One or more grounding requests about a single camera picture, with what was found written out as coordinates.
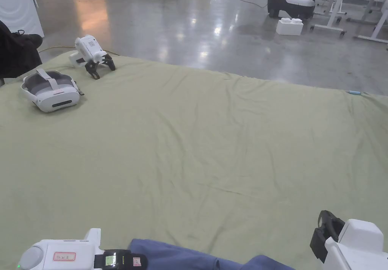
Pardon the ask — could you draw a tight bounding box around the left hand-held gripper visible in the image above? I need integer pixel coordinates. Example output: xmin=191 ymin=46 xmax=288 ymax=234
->
xmin=16 ymin=228 xmax=149 ymax=270

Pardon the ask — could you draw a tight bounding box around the white washing machine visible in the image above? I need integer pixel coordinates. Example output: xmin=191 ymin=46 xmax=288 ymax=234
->
xmin=0 ymin=0 xmax=45 ymax=38

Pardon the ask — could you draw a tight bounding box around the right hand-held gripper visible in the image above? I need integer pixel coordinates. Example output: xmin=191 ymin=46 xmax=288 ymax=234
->
xmin=309 ymin=210 xmax=388 ymax=270

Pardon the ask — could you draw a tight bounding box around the black bag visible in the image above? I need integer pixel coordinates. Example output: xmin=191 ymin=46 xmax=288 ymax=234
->
xmin=0 ymin=19 xmax=44 ymax=80

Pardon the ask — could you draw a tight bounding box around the bed with pale green sheet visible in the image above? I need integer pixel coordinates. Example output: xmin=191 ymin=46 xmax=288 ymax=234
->
xmin=0 ymin=51 xmax=388 ymax=270

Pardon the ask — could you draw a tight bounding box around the white frame table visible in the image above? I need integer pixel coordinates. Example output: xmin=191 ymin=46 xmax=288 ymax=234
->
xmin=353 ymin=0 xmax=388 ymax=44
xmin=310 ymin=0 xmax=352 ymax=39

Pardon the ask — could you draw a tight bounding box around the yellow cable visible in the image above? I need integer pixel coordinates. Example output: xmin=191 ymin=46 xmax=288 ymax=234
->
xmin=37 ymin=45 xmax=122 ymax=57

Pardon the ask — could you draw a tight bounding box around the dark blue garment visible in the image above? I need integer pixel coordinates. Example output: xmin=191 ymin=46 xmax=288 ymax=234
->
xmin=128 ymin=238 xmax=296 ymax=270

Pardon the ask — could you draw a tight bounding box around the white foam block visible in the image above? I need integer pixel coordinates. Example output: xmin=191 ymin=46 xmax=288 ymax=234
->
xmin=275 ymin=17 xmax=304 ymax=36

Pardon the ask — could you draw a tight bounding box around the spare white hand-held gripper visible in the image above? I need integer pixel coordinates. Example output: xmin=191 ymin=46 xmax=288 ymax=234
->
xmin=69 ymin=35 xmax=116 ymax=80

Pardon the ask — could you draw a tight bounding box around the white headset with strap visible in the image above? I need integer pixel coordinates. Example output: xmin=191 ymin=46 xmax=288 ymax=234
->
xmin=20 ymin=69 xmax=84 ymax=113

